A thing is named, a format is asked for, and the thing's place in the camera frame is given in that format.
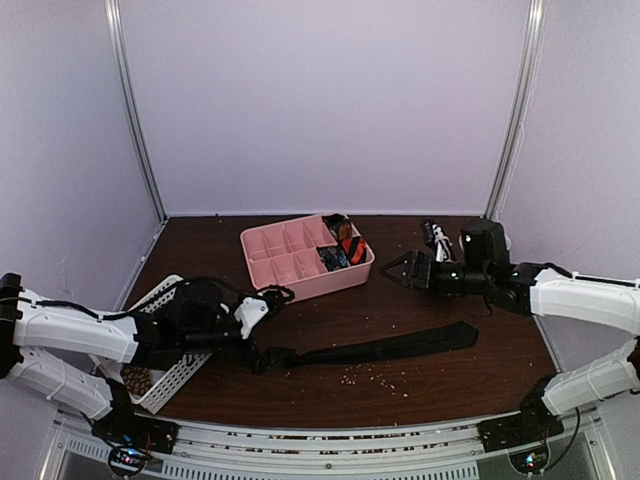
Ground black necktie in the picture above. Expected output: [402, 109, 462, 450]
[248, 321, 479, 375]

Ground left aluminium frame post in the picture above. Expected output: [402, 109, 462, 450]
[104, 0, 168, 223]

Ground right aluminium frame post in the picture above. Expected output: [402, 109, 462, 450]
[484, 0, 547, 219]

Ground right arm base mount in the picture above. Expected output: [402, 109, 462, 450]
[477, 412, 564, 453]

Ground rolled brown tie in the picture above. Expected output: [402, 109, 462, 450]
[321, 213, 353, 242]

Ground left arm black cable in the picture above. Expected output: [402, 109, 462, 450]
[0, 275, 296, 321]

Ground white perforated plastic basket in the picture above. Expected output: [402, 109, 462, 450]
[92, 274, 216, 415]

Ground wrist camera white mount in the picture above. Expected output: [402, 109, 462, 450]
[233, 285, 295, 340]
[422, 220, 456, 262]

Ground aluminium frame post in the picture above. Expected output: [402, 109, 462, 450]
[484, 0, 547, 219]
[104, 0, 168, 223]

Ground brown patterned necktie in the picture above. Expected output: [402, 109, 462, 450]
[120, 366, 152, 396]

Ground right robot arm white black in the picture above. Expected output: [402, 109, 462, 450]
[381, 218, 639, 442]

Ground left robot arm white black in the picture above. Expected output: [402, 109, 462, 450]
[1, 273, 295, 444]

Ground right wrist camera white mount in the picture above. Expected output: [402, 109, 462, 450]
[422, 220, 456, 262]

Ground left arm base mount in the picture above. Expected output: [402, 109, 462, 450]
[91, 416, 180, 454]

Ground aluminium front rail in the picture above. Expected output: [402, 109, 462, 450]
[36, 407, 623, 479]

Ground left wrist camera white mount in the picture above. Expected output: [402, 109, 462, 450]
[233, 285, 295, 340]

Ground rolled blue patterned tie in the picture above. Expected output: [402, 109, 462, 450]
[316, 245, 350, 272]

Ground rolled orange black tie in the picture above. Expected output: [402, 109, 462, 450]
[340, 236, 367, 266]

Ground pink divided organizer tray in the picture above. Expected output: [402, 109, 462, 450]
[240, 214, 375, 302]

